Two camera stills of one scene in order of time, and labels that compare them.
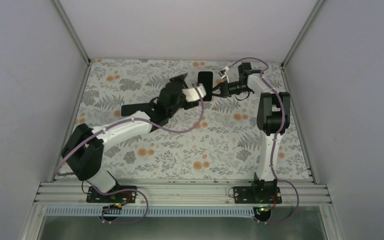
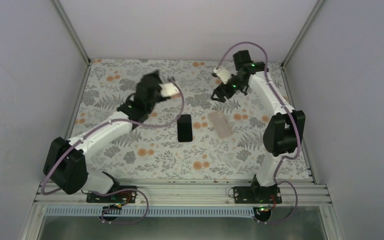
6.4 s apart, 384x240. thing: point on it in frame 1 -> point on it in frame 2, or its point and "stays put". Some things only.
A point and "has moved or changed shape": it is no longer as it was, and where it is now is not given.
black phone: (206, 78) -> (184, 128)
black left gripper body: (181, 79) -> (156, 76)
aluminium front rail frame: (208, 193) stays put
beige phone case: (130, 109) has moved or changed shape
